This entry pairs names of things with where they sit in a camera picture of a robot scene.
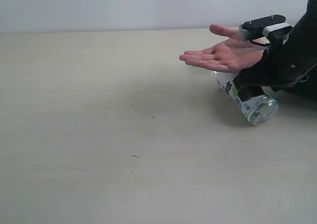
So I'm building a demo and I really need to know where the black sleeved forearm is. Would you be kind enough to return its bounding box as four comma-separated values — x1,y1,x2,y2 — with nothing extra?
271,82,317,102

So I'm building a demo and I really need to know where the lime label water bottle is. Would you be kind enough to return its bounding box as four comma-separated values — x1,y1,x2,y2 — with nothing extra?
211,71,278,126

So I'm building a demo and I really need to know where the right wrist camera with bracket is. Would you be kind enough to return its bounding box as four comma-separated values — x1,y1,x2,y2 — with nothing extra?
239,14,293,47

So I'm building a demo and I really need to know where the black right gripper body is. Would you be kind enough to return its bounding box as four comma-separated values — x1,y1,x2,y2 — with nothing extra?
264,33,317,88

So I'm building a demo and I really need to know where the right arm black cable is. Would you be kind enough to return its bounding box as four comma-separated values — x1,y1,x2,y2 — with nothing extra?
237,39,317,92

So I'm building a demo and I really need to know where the person's open hand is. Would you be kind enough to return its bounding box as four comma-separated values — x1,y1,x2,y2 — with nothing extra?
179,24,263,74

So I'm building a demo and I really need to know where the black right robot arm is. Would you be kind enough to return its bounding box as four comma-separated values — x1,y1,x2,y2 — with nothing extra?
233,0,317,101

